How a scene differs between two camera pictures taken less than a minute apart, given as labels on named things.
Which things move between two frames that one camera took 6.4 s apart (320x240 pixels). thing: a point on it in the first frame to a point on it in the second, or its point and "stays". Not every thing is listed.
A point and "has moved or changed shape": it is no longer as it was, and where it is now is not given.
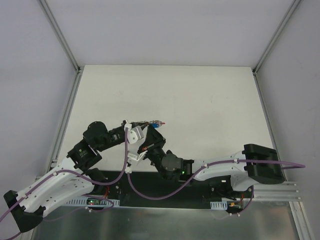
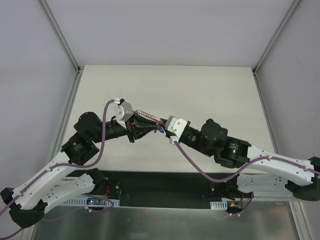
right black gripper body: (155, 142) to (169, 132)
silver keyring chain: (152, 121) has moved or changed shape
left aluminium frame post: (78, 69) stays
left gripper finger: (139, 123) to (140, 119)
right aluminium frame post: (271, 43) stays
